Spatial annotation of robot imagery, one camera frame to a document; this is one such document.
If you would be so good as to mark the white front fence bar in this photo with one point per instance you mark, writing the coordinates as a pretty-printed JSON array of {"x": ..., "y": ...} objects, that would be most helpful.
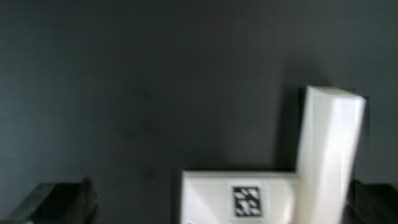
[{"x": 329, "y": 137}]

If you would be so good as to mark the white lamp base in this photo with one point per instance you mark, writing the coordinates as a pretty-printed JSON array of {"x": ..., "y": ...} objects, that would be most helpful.
[{"x": 239, "y": 197}]

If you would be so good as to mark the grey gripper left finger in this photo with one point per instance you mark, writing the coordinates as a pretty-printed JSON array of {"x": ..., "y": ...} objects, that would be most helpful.
[{"x": 61, "y": 203}]

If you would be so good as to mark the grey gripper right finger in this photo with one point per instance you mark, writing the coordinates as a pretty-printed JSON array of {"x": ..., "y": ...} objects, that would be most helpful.
[{"x": 374, "y": 202}]

